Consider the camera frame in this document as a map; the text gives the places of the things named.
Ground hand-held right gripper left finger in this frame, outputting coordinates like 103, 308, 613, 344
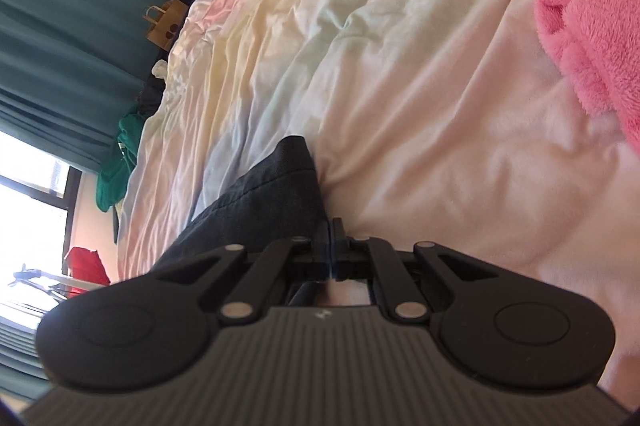
155, 218, 332, 324

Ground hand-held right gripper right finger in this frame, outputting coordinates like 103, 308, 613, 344
332, 218, 501, 324

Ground black pants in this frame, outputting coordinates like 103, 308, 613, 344
152, 135, 332, 307

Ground dark clothes pile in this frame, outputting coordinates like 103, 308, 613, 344
137, 78, 168, 117

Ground pastel bed sheet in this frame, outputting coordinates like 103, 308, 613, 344
117, 0, 640, 407

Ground green garment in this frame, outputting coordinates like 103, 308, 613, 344
96, 103, 151, 213

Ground red garment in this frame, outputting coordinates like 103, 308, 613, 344
62, 246, 112, 289

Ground brown paper bag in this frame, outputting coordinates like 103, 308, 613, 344
142, 0, 192, 49

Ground black framed window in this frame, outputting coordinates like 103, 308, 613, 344
0, 131, 83, 307

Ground pink fluffy blanket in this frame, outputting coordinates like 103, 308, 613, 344
534, 0, 640, 139

